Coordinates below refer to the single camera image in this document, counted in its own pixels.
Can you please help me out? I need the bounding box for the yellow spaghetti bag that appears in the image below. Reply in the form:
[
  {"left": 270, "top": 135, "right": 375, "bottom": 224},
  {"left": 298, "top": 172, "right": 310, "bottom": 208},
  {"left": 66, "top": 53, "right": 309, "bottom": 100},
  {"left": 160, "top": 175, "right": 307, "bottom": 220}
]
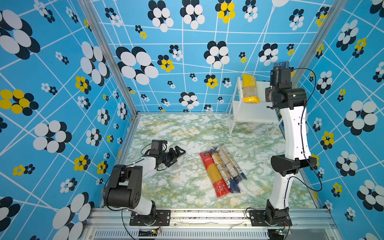
[{"left": 242, "top": 74, "right": 260, "bottom": 104}]

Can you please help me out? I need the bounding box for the red spaghetti bag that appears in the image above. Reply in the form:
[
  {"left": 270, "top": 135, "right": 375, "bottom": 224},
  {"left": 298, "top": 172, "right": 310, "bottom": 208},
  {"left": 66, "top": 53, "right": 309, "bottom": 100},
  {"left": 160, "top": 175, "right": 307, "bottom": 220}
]
[{"left": 200, "top": 152, "right": 230, "bottom": 198}]

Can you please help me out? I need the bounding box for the blue Barilla spaghetti bag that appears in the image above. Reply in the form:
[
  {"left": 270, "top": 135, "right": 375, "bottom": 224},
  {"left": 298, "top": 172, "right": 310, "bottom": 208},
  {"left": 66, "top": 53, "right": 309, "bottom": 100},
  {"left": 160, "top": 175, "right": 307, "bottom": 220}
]
[{"left": 274, "top": 61, "right": 290, "bottom": 69}]

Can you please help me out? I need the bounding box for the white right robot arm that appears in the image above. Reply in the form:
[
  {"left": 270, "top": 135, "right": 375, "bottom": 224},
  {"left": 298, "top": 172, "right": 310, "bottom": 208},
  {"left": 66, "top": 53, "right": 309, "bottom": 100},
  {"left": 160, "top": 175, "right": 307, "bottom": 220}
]
[{"left": 265, "top": 66, "right": 317, "bottom": 226}]

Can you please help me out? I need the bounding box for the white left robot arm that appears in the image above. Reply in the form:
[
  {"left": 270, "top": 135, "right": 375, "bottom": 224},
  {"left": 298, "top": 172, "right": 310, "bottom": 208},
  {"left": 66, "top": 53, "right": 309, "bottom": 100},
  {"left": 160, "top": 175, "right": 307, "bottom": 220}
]
[{"left": 103, "top": 143, "right": 186, "bottom": 218}]

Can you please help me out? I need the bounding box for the white two-tier shelf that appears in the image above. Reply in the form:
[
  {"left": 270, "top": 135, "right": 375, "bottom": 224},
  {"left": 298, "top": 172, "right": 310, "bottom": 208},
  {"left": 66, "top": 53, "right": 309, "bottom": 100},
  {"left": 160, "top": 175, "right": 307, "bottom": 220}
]
[{"left": 228, "top": 77, "right": 283, "bottom": 134}]

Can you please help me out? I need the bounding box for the clear striped spaghetti bag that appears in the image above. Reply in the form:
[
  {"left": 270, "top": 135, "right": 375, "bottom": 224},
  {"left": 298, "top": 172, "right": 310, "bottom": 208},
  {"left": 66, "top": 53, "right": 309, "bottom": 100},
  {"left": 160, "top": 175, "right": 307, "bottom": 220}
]
[{"left": 215, "top": 144, "right": 247, "bottom": 183}]

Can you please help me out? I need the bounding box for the dark blue clear spaghetti bag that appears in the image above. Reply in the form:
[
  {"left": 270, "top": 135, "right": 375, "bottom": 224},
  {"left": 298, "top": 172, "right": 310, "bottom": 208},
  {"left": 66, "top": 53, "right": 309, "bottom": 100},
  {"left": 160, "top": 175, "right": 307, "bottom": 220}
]
[{"left": 210, "top": 149, "right": 241, "bottom": 193}]

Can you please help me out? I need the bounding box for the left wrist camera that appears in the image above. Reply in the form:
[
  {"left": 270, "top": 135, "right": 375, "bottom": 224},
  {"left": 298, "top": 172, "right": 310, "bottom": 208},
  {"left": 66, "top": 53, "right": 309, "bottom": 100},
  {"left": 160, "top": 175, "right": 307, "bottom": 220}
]
[{"left": 149, "top": 140, "right": 168, "bottom": 155}]

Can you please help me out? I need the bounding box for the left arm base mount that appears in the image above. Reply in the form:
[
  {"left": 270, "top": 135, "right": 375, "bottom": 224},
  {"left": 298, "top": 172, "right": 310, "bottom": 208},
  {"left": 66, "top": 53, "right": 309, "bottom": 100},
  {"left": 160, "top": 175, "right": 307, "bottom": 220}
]
[{"left": 129, "top": 210, "right": 171, "bottom": 227}]

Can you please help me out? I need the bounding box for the right aluminium corner post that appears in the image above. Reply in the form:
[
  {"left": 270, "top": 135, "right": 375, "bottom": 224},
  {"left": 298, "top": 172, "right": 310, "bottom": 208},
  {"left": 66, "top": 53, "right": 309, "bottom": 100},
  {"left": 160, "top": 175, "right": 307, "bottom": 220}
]
[{"left": 291, "top": 0, "right": 348, "bottom": 89}]

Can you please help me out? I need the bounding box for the aluminium corner post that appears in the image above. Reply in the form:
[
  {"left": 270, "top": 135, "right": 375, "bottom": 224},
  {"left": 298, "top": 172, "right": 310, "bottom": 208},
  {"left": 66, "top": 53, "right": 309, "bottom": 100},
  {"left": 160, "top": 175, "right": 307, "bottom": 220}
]
[
  {"left": 79, "top": 0, "right": 138, "bottom": 118},
  {"left": 291, "top": 0, "right": 348, "bottom": 89}
]

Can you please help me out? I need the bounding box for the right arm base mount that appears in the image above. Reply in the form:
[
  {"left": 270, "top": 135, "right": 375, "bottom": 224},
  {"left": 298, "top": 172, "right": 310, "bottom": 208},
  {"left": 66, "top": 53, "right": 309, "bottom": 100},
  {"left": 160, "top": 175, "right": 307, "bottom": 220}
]
[{"left": 246, "top": 209, "right": 293, "bottom": 227}]

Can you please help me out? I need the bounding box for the left aluminium corner post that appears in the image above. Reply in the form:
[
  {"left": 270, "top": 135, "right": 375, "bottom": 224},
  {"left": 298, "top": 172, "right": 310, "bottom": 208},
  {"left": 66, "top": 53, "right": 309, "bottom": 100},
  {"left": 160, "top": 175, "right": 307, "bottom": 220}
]
[{"left": 79, "top": 0, "right": 138, "bottom": 118}]

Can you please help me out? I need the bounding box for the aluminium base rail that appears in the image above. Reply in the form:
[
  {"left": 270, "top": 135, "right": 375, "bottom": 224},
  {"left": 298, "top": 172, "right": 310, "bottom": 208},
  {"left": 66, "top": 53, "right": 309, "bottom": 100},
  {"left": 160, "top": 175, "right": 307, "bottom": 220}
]
[{"left": 81, "top": 209, "right": 343, "bottom": 240}]

